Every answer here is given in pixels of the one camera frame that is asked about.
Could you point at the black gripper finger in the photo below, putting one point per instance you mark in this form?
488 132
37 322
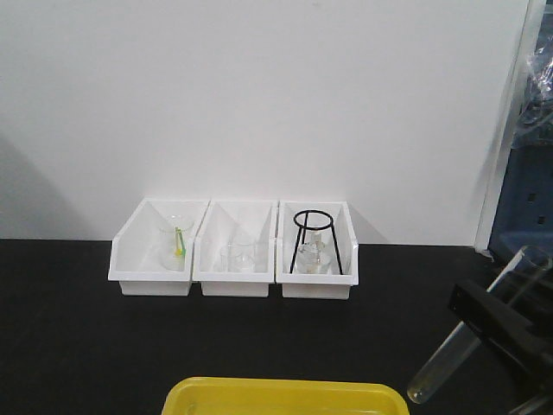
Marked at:
485 314
518 344

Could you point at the short clear test tube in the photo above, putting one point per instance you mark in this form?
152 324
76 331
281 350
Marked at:
525 284

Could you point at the yellow plastic tray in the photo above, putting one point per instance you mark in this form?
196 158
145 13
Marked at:
215 395

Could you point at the blue equipment cabinet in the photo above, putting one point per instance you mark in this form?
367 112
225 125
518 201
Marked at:
524 214

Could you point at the right white storage bin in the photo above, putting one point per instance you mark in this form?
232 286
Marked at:
331 285

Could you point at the white storage bin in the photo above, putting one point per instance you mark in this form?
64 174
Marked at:
331 285
251 222
139 262

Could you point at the clear glass flask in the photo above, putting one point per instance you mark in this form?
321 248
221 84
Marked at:
312 257

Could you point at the clear plastic bag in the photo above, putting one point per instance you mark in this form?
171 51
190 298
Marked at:
537 107

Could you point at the clear glass beaker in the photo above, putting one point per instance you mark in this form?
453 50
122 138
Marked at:
236 257

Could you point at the middle white storage bin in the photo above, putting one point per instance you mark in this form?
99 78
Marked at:
251 222

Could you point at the green yellow stirrer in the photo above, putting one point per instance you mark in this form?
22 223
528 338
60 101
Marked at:
180 248

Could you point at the clear glass funnel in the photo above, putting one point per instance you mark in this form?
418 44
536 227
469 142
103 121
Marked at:
174 232

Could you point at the left white storage bin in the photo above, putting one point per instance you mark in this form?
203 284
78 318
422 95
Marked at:
139 262

